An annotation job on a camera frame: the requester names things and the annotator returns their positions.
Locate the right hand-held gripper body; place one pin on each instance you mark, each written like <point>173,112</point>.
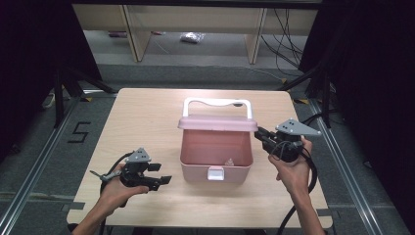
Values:
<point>288,145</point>

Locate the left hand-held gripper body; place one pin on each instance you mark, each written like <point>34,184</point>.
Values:
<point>135,174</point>

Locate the pink plastic storage box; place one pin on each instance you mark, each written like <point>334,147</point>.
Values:
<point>217,147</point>

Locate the person's left hand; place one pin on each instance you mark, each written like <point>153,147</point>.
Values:
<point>115,196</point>

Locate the person's right hand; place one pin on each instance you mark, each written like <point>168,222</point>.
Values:
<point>295,176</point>

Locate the black metal stand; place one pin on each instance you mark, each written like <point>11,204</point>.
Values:
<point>58,98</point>
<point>326,98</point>

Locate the black curtain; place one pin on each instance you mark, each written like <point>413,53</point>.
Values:
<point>375,81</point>
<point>29,65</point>

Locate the white power strip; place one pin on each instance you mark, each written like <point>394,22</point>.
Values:
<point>49,101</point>

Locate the clear plastic bag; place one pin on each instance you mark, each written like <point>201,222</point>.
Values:
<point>192,37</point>

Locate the light wooden desk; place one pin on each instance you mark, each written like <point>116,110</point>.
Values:
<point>195,18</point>

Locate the metal floor rail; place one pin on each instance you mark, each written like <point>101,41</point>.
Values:
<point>345,169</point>
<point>36,169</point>

